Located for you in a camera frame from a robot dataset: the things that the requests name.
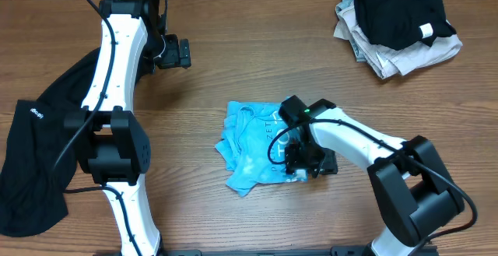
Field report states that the light blue printed t-shirt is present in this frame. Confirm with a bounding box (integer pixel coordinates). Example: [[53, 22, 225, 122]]
[[215, 101, 307, 197]]

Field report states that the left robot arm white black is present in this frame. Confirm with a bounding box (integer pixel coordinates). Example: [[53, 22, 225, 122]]
[[63, 0, 191, 255]]

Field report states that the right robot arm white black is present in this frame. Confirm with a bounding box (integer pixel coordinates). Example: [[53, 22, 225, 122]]
[[279, 96, 465, 255]]

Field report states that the folded beige garment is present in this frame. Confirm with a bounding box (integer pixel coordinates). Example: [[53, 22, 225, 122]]
[[352, 25, 462, 79]]

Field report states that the folded light grey-blue garment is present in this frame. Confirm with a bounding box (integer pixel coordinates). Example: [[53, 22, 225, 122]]
[[334, 0, 366, 62]]

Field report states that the folded black garment on pile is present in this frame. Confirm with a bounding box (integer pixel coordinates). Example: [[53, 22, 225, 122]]
[[353, 0, 457, 51]]

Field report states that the black garment on left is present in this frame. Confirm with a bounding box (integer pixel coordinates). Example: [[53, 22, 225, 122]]
[[1, 48, 100, 237]]

